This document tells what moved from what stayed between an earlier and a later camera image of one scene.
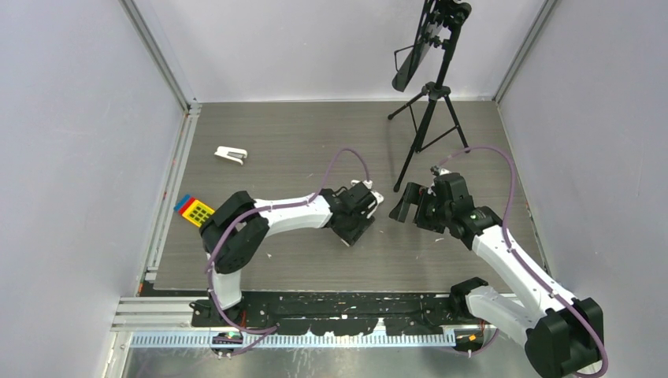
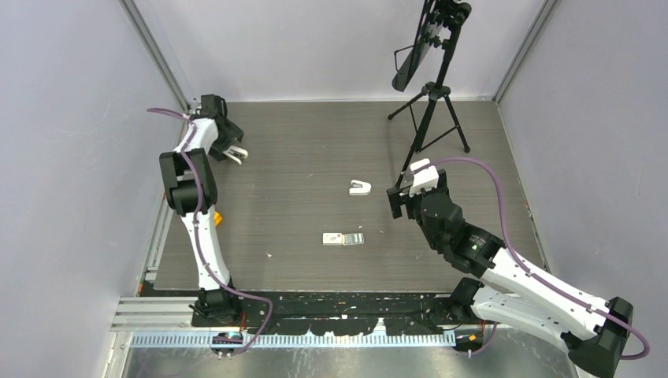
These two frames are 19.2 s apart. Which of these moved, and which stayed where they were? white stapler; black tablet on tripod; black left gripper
Moved: black left gripper
Stayed: white stapler; black tablet on tripod
